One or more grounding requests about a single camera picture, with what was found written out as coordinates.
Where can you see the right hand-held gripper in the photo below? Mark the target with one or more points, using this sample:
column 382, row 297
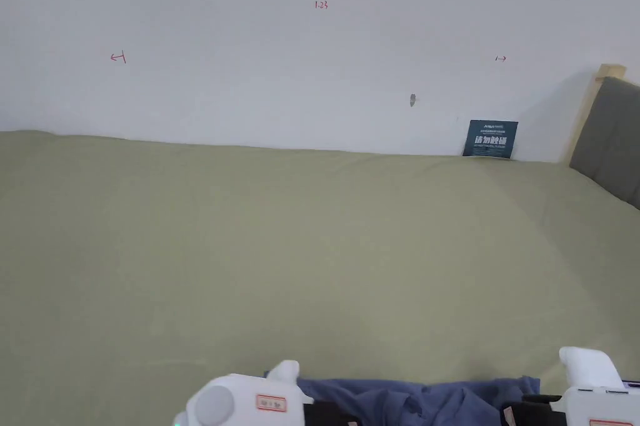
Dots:
column 595, row 396

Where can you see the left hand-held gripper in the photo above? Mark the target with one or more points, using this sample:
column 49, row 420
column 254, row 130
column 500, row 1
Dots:
column 235, row 403

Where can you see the dark blue garment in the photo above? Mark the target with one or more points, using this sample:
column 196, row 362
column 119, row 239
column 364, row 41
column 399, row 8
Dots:
column 425, row 403

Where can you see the bed with pale green sheet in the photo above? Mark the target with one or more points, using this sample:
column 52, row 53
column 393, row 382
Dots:
column 260, row 246

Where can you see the dark blue printed card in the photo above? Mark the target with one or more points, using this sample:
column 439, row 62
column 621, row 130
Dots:
column 490, row 140

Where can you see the grey padded headboard, wooden frame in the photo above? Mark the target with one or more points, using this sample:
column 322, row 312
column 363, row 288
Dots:
column 612, row 141

